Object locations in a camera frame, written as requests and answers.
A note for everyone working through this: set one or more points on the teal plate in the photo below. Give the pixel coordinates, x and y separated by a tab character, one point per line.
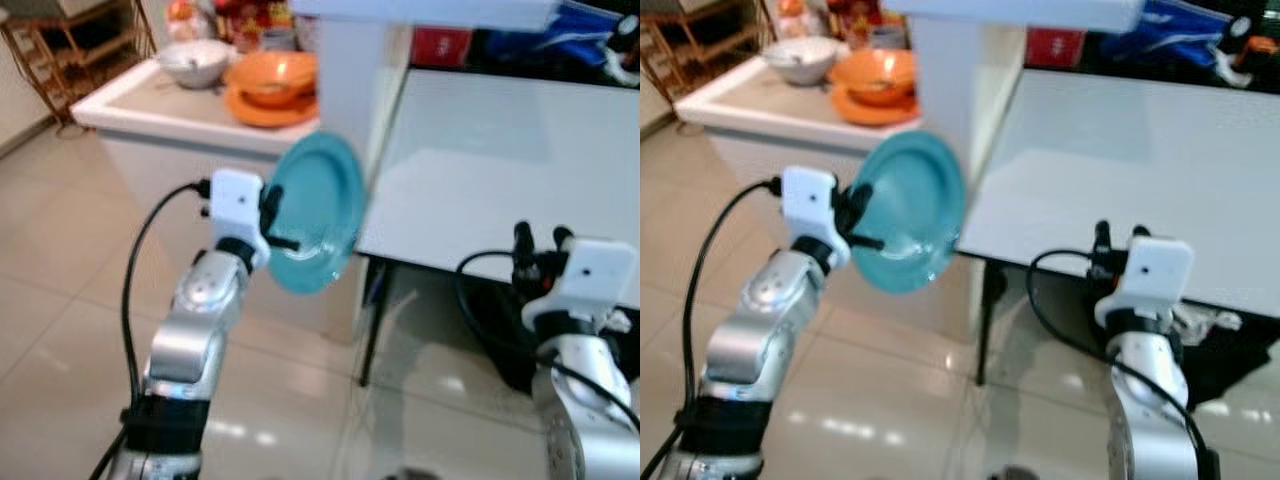
320	210
915	210

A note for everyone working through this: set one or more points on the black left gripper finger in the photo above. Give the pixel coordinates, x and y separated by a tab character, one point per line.
872	242
285	244

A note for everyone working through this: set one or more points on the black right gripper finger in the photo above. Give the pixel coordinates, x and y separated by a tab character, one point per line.
562	238
1101	240
522	245
1140	236

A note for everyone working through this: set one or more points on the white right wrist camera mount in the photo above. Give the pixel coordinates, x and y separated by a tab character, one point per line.
1160	275
595	275

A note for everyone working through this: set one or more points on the white crumpled cloth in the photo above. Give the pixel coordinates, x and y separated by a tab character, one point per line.
620	322
1210	320

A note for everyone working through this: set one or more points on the blue bag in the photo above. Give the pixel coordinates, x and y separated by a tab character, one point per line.
1190	25
550	35

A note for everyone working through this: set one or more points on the orange bowl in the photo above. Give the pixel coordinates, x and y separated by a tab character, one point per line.
872	72
270	75

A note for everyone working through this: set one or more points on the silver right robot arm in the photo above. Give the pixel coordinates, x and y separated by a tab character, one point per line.
1150	400
580	400

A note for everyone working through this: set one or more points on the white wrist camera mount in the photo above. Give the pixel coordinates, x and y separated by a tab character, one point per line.
810	205
595	275
1160	275
238	205

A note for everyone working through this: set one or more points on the orange black white gadget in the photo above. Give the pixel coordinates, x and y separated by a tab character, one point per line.
1255	50
622	40

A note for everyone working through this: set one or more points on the red box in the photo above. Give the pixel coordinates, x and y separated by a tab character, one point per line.
1055	48
442	47

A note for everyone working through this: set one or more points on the white counter cabinet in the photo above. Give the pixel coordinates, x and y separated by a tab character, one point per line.
150	110
740	100

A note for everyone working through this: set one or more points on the white bowl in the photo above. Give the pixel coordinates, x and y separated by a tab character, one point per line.
195	62
800	58

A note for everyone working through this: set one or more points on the black table leg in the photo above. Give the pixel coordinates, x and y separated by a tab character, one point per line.
990	320
372	320

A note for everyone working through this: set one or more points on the black robot right foot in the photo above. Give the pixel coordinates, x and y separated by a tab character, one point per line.
1015	473
412	474

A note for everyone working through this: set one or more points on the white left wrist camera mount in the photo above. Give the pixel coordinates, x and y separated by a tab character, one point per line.
810	205
238	205

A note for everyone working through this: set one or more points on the red yellow snack package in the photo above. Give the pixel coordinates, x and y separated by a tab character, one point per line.
255	22
865	20

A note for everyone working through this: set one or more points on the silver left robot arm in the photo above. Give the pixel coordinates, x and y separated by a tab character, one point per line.
200	300
760	300

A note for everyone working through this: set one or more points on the orange jar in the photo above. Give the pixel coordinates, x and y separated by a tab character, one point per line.
792	16
182	18

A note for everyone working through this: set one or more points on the orange plate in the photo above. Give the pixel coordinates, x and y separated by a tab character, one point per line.
262	117
865	115

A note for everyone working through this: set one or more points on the white shelf post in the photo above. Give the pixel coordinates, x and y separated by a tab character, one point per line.
945	80
350	90

